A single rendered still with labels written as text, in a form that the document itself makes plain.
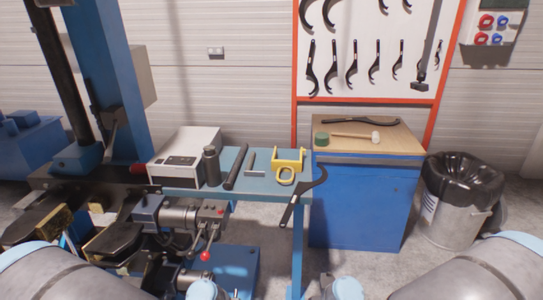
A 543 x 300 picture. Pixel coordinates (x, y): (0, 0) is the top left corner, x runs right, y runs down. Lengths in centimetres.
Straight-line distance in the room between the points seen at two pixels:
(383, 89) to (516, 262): 260
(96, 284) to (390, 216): 205
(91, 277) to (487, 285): 52
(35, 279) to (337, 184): 179
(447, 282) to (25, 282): 56
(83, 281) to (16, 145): 329
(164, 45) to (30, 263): 279
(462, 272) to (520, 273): 7
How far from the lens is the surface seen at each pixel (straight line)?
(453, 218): 256
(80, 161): 165
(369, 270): 243
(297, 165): 140
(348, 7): 279
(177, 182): 140
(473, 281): 48
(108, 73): 155
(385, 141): 206
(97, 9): 149
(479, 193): 241
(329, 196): 212
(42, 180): 182
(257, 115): 311
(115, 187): 157
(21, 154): 377
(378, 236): 244
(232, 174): 137
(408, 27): 293
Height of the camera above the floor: 190
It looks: 27 degrees down
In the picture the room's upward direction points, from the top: 1 degrees counter-clockwise
